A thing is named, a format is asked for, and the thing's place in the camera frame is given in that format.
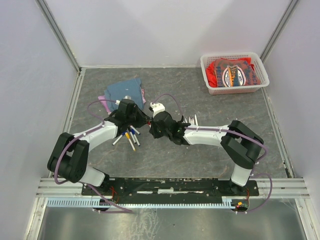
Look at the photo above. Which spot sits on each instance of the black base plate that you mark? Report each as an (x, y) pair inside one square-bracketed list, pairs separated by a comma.
[(191, 190)]

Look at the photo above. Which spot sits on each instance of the yellow cap marker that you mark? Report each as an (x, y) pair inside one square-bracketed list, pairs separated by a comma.
[(130, 141)]

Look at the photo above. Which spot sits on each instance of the blue cloth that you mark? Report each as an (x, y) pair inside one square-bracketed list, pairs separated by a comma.
[(118, 91)]

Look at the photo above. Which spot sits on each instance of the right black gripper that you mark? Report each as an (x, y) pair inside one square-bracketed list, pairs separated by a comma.
[(155, 135)]

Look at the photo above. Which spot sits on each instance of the aluminium rail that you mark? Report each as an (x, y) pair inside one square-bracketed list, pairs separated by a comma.
[(278, 188)]

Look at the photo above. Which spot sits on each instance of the tilted blue cap marker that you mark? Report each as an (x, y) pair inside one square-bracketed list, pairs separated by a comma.
[(118, 139)]

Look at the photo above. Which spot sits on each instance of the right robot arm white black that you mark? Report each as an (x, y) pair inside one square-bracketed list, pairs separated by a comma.
[(241, 144)]

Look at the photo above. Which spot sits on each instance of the plain blue cap marker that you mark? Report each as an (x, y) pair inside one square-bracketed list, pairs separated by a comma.
[(134, 137)]

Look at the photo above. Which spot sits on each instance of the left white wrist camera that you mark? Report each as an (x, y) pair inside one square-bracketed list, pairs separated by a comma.
[(127, 98)]

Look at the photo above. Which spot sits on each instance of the red printed cloth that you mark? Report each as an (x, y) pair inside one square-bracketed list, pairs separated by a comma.
[(227, 73)]

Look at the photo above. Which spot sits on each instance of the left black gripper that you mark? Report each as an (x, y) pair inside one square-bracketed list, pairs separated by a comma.
[(143, 118)]

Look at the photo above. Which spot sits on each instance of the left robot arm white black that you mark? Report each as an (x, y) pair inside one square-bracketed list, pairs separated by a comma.
[(69, 159)]

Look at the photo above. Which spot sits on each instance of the pink cloth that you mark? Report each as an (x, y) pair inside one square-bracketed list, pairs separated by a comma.
[(105, 102)]

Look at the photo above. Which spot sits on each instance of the white plastic basket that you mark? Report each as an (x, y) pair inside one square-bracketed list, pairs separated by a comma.
[(260, 70)]

